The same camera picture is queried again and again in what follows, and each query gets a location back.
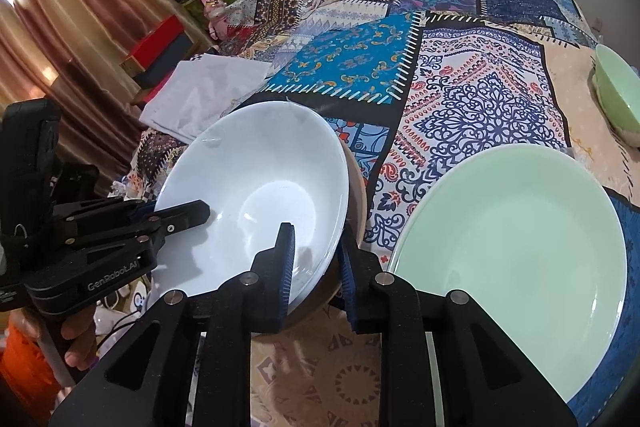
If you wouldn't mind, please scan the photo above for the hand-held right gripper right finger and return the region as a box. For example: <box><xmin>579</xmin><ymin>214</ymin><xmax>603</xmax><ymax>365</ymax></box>
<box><xmin>337</xmin><ymin>237</ymin><xmax>578</xmax><ymax>427</ymax></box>

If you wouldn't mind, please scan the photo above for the green plate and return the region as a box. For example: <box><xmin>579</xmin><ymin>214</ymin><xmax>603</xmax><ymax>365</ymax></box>
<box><xmin>387</xmin><ymin>143</ymin><xmax>628</xmax><ymax>403</ymax></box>

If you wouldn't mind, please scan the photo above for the pink bunny toy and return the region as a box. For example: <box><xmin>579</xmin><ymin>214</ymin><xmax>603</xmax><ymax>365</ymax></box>
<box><xmin>200</xmin><ymin>0</ymin><xmax>228</xmax><ymax>40</ymax></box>

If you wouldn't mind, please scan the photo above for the white cloth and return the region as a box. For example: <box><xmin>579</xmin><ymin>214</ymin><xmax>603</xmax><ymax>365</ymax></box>
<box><xmin>139</xmin><ymin>59</ymin><xmax>268</xmax><ymax>142</ymax></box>

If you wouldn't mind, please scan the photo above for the person's left hand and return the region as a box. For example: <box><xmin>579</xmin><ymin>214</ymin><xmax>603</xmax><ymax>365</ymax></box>
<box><xmin>10</xmin><ymin>302</ymin><xmax>99</xmax><ymax>373</ymax></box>

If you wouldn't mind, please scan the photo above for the white bowl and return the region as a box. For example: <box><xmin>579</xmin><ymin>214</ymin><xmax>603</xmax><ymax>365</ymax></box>
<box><xmin>154</xmin><ymin>101</ymin><xmax>350</xmax><ymax>308</ymax></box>

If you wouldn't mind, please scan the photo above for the brown striped curtain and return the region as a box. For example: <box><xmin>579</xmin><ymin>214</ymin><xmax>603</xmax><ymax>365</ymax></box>
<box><xmin>0</xmin><ymin>0</ymin><xmax>211</xmax><ymax>198</ymax></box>

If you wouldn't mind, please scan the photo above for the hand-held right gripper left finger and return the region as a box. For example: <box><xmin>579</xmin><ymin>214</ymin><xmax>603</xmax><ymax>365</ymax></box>
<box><xmin>47</xmin><ymin>222</ymin><xmax>296</xmax><ymax>427</ymax></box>

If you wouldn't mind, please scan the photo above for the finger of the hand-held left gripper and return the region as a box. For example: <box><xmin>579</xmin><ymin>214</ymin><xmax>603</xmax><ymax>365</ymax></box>
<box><xmin>65</xmin><ymin>199</ymin><xmax>211</xmax><ymax>258</ymax></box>
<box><xmin>52</xmin><ymin>199</ymin><xmax>162</xmax><ymax>230</ymax></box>

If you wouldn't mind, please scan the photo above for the patchwork printed blanket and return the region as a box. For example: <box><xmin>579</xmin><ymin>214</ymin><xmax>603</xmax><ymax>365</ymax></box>
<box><xmin>107</xmin><ymin>0</ymin><xmax>640</xmax><ymax>427</ymax></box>

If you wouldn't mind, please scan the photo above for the green bowl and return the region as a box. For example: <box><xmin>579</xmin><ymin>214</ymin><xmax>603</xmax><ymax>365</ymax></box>
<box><xmin>592</xmin><ymin>43</ymin><xmax>640</xmax><ymax>134</ymax></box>

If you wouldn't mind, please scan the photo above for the red box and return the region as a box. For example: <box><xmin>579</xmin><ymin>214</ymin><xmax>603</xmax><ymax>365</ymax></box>
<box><xmin>120</xmin><ymin>16</ymin><xmax>183</xmax><ymax>72</ymax></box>

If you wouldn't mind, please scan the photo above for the dark box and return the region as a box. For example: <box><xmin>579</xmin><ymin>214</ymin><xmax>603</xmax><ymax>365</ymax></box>
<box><xmin>132</xmin><ymin>34</ymin><xmax>193</xmax><ymax>88</ymax></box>

